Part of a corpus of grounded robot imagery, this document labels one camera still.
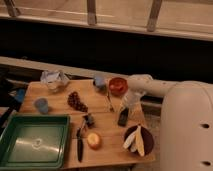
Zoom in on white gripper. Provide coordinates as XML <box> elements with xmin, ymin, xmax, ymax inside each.
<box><xmin>122</xmin><ymin>90</ymin><xmax>145</xmax><ymax>110</ymax></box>

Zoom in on black eraser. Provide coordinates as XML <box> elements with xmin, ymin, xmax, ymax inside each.
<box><xmin>118</xmin><ymin>108</ymin><xmax>129</xmax><ymax>127</ymax></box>

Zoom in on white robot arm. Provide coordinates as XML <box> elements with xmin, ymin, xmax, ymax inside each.
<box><xmin>123</xmin><ymin>74</ymin><xmax>213</xmax><ymax>171</ymax></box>

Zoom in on blue cup near tray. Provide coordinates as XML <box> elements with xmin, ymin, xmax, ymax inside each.
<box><xmin>34</xmin><ymin>98</ymin><xmax>49</xmax><ymax>114</ymax></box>

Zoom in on green plastic tray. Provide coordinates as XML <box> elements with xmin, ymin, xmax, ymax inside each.
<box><xmin>0</xmin><ymin>115</ymin><xmax>70</xmax><ymax>171</ymax></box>

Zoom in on red bowl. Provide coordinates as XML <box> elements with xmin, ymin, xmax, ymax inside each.
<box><xmin>109</xmin><ymin>77</ymin><xmax>128</xmax><ymax>96</ymax></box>

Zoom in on metal fork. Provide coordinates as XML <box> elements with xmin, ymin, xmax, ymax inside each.
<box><xmin>106</xmin><ymin>90</ymin><xmax>114</xmax><ymax>112</ymax></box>

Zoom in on small blue cup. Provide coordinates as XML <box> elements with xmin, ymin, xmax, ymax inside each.
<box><xmin>93</xmin><ymin>76</ymin><xmax>105</xmax><ymax>88</ymax></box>

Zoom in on dark purple plate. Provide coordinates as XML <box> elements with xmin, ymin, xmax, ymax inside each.
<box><xmin>124</xmin><ymin>126</ymin><xmax>154</xmax><ymax>155</ymax></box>

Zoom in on peeled banana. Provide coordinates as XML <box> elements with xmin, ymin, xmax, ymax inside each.
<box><xmin>123</xmin><ymin>125</ymin><xmax>145</xmax><ymax>156</ymax></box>

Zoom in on small dark toy car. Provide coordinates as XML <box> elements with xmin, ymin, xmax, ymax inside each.
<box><xmin>83</xmin><ymin>113</ymin><xmax>94</xmax><ymax>128</ymax></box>

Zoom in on yellow round fruit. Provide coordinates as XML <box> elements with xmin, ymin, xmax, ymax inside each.
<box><xmin>87</xmin><ymin>133</ymin><xmax>101</xmax><ymax>149</ymax></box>

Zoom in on bunch of dark grapes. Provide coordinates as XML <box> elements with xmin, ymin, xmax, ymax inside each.
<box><xmin>67</xmin><ymin>91</ymin><xmax>88</xmax><ymax>112</ymax></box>

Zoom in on black handled knife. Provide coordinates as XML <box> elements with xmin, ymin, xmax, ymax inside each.
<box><xmin>76</xmin><ymin>120</ymin><xmax>86</xmax><ymax>162</ymax></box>

